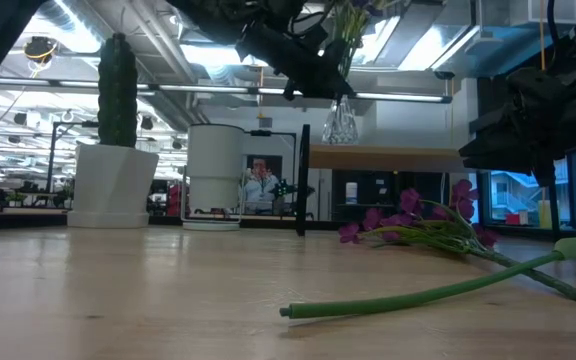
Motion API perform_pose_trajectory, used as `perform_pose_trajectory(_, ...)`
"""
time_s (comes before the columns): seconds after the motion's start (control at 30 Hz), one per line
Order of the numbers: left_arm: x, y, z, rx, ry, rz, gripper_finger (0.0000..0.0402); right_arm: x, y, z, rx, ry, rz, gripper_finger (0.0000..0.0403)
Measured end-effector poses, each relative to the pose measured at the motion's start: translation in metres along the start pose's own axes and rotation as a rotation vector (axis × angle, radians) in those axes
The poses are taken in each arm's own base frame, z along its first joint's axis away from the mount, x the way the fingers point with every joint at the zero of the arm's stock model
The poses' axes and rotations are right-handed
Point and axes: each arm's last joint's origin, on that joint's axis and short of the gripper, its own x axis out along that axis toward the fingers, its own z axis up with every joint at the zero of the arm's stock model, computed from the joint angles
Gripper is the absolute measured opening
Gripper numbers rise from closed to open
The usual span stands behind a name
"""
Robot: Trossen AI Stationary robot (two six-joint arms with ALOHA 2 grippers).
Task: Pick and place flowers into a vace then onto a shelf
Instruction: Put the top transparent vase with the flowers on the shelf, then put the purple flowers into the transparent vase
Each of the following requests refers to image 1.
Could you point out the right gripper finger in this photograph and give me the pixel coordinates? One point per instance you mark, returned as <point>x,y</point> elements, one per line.
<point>513,155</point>
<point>493,121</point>

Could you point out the magenta artificial flower bunch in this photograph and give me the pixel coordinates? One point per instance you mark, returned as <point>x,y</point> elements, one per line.
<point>410,202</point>

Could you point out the green cactus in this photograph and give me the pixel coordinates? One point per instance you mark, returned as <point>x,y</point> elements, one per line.
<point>118,90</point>

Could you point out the black device with green parts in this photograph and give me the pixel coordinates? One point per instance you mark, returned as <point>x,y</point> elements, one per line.
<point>288,192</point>

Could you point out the long ceiling light bar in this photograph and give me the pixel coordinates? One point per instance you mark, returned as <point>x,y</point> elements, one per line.
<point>208,89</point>

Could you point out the clear pitcher with white insert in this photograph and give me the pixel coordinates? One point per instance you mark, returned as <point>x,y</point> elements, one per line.
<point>215,165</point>

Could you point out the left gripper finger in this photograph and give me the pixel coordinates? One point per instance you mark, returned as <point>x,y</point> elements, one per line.
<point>318,87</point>
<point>337,60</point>

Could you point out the wooden shelf with black frame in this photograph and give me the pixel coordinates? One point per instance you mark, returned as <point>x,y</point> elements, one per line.
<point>303,180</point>

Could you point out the white faceted plant pot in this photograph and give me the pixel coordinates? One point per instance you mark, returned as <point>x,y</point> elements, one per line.
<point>113,185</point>

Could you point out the red chair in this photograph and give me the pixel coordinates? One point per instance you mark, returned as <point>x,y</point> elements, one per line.
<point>173,200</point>

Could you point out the dark artificial tulip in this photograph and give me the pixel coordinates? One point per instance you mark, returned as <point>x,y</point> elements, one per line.
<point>318,309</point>

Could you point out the faceted clear glass vase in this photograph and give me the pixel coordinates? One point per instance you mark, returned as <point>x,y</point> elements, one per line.
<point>340,127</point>

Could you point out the pink flower bouquet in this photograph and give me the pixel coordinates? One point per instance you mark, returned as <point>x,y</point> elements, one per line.
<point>262,175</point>

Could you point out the yellow post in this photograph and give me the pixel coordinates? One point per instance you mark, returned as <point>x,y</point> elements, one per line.
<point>545,215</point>

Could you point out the red box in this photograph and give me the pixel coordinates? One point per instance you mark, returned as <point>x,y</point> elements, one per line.
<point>515,219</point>

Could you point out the wooden shelf board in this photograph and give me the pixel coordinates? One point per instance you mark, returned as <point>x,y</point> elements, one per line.
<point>393,159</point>

